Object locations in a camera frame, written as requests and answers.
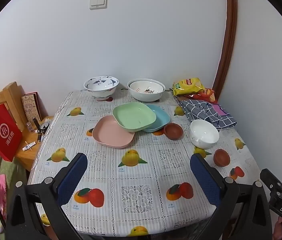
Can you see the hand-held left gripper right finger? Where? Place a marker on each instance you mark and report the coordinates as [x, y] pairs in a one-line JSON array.
[[206, 180]]

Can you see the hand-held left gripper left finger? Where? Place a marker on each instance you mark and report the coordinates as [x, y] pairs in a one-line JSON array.
[[72, 177]]

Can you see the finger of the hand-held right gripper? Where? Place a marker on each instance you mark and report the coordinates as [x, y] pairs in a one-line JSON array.
[[271, 182]]

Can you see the small brown clay bowl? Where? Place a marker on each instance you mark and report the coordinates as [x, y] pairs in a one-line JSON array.
[[173, 131], [221, 158]]

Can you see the plain white bowl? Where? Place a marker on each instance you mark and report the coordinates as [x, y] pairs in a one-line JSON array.
[[203, 133]]

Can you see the pink square plate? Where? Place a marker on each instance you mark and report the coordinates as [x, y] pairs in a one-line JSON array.
[[108, 133]]

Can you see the stack of pastel plates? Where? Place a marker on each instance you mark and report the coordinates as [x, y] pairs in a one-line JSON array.
[[162, 118]]

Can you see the green square plate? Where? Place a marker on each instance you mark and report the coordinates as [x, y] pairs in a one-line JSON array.
[[133, 116]]

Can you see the person's right hand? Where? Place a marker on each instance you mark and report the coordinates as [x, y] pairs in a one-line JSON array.
[[278, 230]]

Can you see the wooden side table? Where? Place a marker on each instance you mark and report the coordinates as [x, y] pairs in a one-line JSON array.
[[28, 157]]

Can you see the small white tube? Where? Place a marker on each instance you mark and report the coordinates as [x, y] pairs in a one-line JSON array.
[[28, 146]]

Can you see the fruit print tablecloth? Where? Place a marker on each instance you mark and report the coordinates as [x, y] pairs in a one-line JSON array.
[[141, 180]]

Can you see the small glass bottle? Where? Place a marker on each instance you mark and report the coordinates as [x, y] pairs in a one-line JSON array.
[[29, 127]]

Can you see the grey checked cloth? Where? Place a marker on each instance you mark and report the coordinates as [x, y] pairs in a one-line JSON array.
[[201, 111]]

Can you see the brown patterned box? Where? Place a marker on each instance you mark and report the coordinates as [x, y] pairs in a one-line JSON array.
[[32, 107]]

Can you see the red paper bag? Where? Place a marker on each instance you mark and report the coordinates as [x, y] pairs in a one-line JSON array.
[[3, 132]]

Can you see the red snack bag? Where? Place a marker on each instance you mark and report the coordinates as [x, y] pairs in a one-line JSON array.
[[204, 96]]

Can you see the yellow chips bag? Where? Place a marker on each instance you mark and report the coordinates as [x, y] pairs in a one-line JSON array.
[[187, 86]]

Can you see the blue fish pattern bowl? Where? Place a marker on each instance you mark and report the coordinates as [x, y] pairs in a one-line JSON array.
[[101, 86]]

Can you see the wooden chair back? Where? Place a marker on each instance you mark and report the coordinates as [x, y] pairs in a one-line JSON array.
[[12, 97]]

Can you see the large white printed bowl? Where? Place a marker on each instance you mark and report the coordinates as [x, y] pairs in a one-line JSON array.
[[146, 90]]

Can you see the brown wooden door frame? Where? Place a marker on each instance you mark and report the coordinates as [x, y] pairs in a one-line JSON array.
[[231, 30]]

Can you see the white light switch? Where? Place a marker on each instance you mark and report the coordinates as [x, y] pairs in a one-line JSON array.
[[98, 2]]

